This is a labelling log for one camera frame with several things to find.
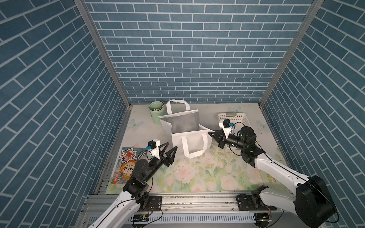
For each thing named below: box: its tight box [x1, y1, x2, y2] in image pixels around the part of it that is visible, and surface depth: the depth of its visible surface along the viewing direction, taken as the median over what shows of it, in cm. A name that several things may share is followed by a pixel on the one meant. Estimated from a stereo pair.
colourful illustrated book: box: [110, 147, 148, 184], surface depth 90 cm
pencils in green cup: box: [148, 100, 165, 115], surface depth 99 cm
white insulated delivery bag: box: [157, 99, 212, 159], surface depth 76 cm
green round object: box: [148, 100, 166, 125], surface depth 98 cm
